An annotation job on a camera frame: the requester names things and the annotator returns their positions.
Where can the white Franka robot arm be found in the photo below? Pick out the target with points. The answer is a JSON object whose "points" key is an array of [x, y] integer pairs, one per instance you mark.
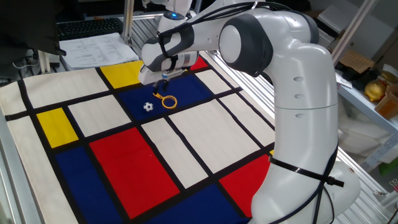
{"points": [[301, 109]]}

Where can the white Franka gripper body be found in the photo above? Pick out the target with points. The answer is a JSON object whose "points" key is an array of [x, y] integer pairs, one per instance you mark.
{"points": [[149, 77]]}

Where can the short aluminium profile post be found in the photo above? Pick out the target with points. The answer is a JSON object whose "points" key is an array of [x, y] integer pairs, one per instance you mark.
{"points": [[44, 62]]}

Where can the golden figurine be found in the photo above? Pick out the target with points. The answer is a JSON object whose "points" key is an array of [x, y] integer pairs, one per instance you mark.
{"points": [[374, 90]]}

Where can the small soccer ball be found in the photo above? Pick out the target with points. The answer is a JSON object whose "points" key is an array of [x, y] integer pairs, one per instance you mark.
{"points": [[148, 107]]}

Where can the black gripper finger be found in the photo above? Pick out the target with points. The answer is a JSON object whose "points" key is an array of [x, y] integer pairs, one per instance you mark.
{"points": [[165, 84], [155, 87]]}

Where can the white plastic bag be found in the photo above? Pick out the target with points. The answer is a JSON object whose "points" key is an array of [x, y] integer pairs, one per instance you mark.
{"points": [[357, 137]]}

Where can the slanted aluminium profile post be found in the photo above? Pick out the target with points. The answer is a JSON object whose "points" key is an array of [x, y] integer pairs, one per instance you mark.
{"points": [[354, 31]]}

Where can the white box with knob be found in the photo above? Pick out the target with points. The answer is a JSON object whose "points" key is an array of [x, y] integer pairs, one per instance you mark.
{"points": [[329, 21]]}

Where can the Mondrian pattern cloth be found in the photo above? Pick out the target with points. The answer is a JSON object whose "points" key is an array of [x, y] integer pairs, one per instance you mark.
{"points": [[202, 133]]}

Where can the black computer keyboard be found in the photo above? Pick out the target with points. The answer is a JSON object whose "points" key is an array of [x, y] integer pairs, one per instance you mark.
{"points": [[87, 28]]}

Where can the stack of printed papers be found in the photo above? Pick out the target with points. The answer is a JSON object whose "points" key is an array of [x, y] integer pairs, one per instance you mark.
{"points": [[96, 51]]}

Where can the green object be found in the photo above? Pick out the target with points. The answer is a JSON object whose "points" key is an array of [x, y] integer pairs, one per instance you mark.
{"points": [[388, 166]]}

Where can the upright aluminium profile post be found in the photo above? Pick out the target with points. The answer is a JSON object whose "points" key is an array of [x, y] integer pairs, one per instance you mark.
{"points": [[128, 21]]}

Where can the orange translucent box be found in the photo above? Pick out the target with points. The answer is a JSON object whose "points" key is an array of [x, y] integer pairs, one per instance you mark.
{"points": [[387, 105]]}

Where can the brown perforated cardboard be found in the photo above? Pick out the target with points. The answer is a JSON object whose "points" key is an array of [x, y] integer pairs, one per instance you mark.
{"points": [[357, 60]]}

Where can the black monitor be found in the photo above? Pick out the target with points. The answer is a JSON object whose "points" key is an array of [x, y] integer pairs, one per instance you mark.
{"points": [[25, 21]]}

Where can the grey metal shelf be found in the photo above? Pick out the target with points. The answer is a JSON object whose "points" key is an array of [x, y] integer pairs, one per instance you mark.
{"points": [[367, 109]]}

